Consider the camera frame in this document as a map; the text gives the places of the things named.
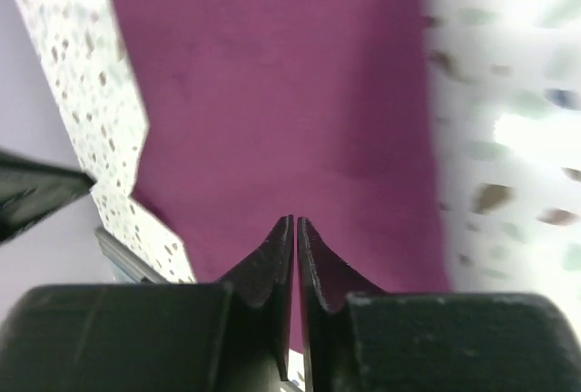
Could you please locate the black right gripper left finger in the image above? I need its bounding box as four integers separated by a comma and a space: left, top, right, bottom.
1, 216, 294, 391

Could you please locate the purple cloth mat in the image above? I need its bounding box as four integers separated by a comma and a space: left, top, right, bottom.
102, 0, 455, 352

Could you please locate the aluminium rail frame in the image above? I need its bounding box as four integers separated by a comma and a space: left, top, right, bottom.
94, 227, 168, 284

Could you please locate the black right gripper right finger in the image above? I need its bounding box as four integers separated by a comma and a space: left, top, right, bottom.
297, 218, 580, 391

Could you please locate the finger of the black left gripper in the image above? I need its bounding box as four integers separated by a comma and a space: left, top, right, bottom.
1, 150, 94, 242

